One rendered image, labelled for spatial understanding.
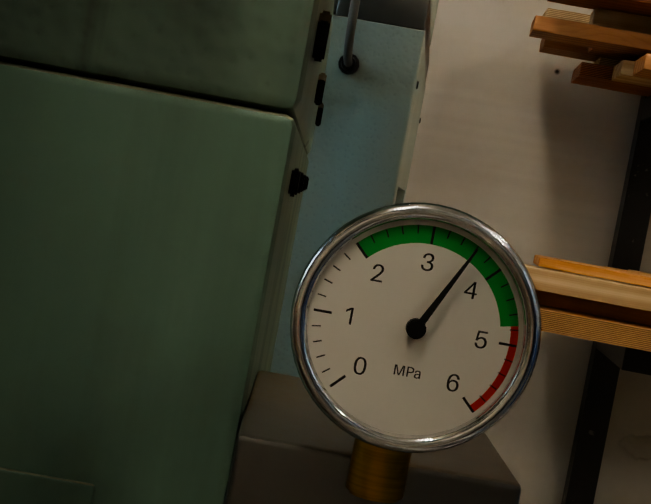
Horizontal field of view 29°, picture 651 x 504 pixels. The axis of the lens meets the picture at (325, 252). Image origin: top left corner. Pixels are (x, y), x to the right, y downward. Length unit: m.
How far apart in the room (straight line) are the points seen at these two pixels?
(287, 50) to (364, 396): 0.11
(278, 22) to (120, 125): 0.06
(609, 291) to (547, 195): 0.52
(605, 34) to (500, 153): 0.47
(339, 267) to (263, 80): 0.08
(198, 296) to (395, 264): 0.08
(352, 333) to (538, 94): 2.53
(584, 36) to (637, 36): 0.10
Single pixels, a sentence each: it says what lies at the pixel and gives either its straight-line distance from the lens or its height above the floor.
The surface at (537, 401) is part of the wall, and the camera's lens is 2.86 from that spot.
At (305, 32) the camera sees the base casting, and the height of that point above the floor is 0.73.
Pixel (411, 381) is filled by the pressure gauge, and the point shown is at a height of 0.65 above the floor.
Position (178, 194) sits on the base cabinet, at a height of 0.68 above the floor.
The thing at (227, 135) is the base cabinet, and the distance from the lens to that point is 0.38.
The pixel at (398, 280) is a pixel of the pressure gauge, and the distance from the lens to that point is 0.31.
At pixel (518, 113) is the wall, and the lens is 2.82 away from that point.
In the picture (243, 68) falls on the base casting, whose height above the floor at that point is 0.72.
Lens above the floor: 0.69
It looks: 3 degrees down
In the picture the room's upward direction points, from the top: 10 degrees clockwise
